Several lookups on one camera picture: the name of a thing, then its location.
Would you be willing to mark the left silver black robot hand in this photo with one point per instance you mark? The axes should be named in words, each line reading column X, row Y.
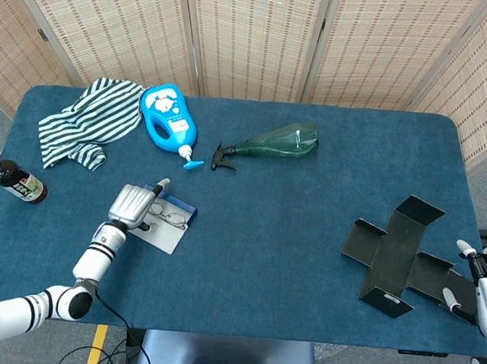
column 130, row 204

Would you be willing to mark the thin-framed eyeglasses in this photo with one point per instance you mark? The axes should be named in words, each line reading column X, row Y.
column 175, row 218

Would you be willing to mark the blue glasses case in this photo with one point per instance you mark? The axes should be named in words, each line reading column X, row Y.
column 163, row 239

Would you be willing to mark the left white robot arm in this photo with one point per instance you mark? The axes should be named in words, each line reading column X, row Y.
column 94, row 259

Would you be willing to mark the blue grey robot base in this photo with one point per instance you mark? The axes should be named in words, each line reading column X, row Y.
column 226, row 353

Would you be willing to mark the black table control panel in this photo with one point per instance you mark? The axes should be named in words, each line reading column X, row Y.
column 422, row 353

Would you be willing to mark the blue detergent pump bottle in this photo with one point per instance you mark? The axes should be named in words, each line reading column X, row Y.
column 184, row 131

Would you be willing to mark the green white striped cloth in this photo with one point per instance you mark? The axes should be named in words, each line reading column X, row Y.
column 92, row 115

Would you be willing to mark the black unfolded cardboard box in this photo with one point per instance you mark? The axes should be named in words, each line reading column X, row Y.
column 394, row 253

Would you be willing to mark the dark sauce bottle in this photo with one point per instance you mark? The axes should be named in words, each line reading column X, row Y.
column 16, row 179

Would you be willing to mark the black table leg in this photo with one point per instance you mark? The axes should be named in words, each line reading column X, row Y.
column 131, row 342

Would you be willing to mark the blue table mat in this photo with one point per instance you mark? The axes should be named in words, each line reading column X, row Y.
column 264, row 234

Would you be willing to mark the green spray bottle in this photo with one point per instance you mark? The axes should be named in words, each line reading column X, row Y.
column 280, row 143

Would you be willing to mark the bamboo folding screen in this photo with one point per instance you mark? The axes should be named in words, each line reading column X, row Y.
column 255, row 35

